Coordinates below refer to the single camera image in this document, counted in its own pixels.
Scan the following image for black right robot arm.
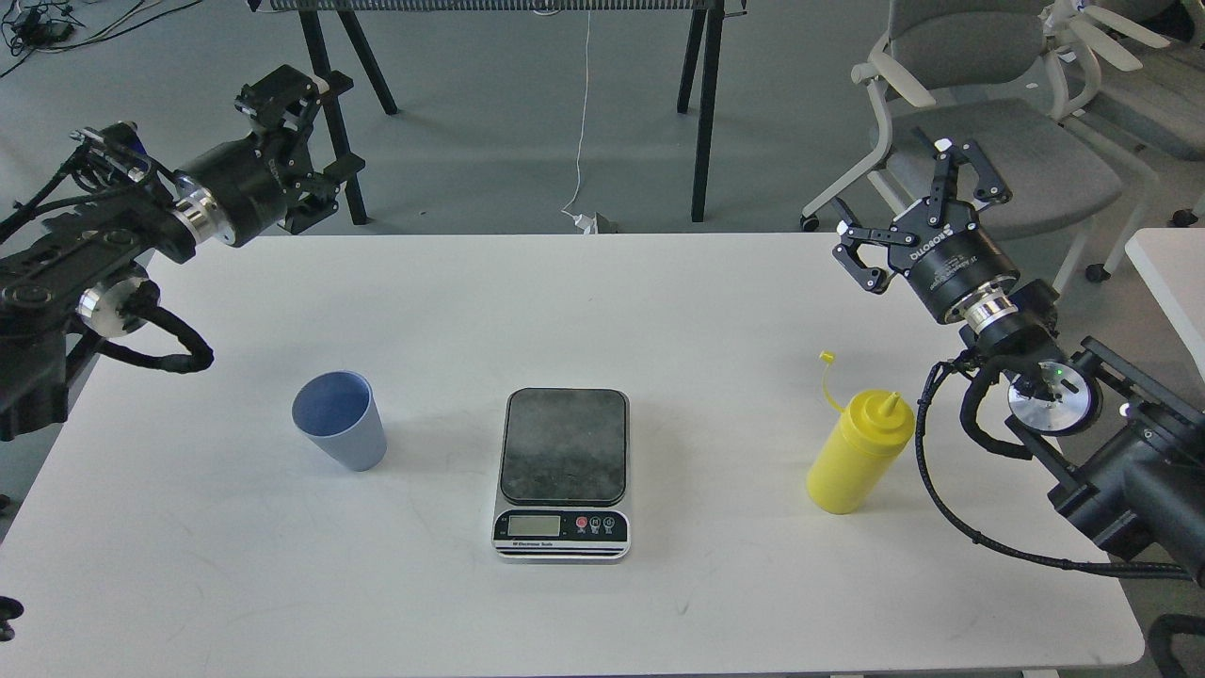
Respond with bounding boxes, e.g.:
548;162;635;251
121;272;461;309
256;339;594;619
831;140;1204;585

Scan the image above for white hanging cable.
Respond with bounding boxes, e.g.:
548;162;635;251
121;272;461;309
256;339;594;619
562;8;594;219

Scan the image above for digital kitchen scale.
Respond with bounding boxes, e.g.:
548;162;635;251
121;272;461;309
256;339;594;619
490;387;631;564

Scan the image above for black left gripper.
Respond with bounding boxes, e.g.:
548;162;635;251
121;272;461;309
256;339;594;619
174;65;366;248

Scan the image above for white power adapter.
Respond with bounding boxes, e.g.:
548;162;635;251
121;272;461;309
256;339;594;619
571;212;621;235

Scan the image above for black trestle table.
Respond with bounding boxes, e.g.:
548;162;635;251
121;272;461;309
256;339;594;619
247;0;750;226

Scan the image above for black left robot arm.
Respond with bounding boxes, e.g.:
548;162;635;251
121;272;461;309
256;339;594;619
1;65;364;441

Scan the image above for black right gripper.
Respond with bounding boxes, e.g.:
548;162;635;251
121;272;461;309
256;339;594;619
831;137;1021;328

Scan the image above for black cable bundle on floor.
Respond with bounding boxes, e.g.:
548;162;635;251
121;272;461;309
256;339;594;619
0;0;208;81

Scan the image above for blue ribbed plastic cup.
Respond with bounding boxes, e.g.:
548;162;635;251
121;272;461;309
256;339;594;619
290;372;388;472

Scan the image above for yellow squeeze bottle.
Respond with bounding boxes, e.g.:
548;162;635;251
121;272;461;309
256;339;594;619
806;350;916;515

